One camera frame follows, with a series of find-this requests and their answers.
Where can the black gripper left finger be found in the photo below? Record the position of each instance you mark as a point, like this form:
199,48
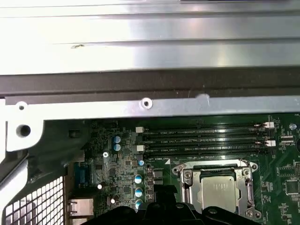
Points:
117,218

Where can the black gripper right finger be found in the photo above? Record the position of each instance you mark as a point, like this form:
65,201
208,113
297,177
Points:
218,218

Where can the silver CPU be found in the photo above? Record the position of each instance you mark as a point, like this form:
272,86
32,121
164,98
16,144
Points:
218,189

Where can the metal socket cover frame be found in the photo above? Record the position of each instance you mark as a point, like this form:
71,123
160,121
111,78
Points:
194,187

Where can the CPU socket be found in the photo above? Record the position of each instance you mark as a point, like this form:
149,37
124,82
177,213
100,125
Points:
176,169

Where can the black RAM slot bank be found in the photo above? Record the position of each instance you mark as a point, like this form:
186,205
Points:
206,140

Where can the green motherboard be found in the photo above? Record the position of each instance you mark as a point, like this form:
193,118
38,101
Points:
269,168

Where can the black open PC case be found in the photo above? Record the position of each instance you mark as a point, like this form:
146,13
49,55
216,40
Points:
140,82

